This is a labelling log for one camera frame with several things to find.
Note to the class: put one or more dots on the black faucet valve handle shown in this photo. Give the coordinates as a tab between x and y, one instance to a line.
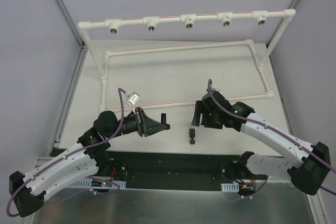
192	136

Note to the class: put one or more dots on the left aluminium frame post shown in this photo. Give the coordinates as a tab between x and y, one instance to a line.
73	79

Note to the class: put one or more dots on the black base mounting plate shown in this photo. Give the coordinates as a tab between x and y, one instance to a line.
169	171

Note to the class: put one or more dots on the white cable duct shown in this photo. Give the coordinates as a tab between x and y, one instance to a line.
88	183
230	187

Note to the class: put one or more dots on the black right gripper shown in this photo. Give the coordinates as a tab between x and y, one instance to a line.
197	112

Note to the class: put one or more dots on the left white cable duct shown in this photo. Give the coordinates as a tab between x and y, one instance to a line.
88	183

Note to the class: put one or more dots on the right white cable duct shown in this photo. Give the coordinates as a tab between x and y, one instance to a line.
230	187

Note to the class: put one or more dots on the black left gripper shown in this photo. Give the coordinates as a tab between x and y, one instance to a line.
143	122

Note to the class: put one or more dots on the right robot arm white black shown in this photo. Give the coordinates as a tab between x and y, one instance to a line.
306	165

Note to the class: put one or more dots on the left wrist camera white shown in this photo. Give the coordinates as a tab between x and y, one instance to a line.
132	99

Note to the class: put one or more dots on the white PVC pipe frame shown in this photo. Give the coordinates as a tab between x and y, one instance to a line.
188	20

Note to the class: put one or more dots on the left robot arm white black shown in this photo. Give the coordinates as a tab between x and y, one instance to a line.
31	190

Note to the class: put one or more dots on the black L-shaped faucet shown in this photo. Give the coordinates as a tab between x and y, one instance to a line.
164	122

